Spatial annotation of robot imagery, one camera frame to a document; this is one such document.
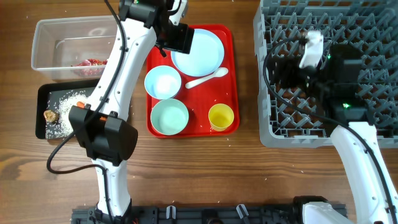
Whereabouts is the light blue bowl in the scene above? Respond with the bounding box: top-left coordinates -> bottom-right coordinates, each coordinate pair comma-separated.
144,65 -> 182,100

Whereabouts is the red snack wrapper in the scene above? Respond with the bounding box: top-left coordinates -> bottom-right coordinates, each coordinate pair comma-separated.
72,58 -> 108,77

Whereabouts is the orange carrot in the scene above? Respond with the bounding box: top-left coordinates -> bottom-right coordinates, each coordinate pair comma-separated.
76,101 -> 107,121

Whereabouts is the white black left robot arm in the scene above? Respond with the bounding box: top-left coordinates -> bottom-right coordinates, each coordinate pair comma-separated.
69,1 -> 194,223

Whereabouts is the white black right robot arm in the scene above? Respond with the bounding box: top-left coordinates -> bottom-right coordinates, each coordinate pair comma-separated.
263,44 -> 397,223

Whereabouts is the grey dishwasher rack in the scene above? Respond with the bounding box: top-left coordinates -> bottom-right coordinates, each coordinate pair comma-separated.
253,1 -> 397,148

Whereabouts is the black waste tray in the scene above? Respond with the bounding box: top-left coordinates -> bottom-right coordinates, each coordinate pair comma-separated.
35,79 -> 99,139

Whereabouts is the light blue plate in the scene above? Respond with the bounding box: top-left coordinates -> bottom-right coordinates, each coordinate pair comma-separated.
171,29 -> 224,77

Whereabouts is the white plastic spoon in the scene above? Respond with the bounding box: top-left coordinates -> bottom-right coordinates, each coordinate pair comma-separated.
185,67 -> 229,89

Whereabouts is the yellow cup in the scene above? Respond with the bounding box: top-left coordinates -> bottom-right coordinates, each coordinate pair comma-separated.
208,103 -> 234,131

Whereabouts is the green bowl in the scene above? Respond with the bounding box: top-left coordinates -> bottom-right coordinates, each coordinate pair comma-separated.
150,98 -> 189,136

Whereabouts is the clear plastic bin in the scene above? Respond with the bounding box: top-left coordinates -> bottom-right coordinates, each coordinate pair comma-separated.
31,16 -> 118,80

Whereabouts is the white rice pile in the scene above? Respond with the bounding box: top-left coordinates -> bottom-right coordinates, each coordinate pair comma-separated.
45,88 -> 93,139

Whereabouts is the brown food scrap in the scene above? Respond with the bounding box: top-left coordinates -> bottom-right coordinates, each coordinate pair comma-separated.
44,110 -> 58,123

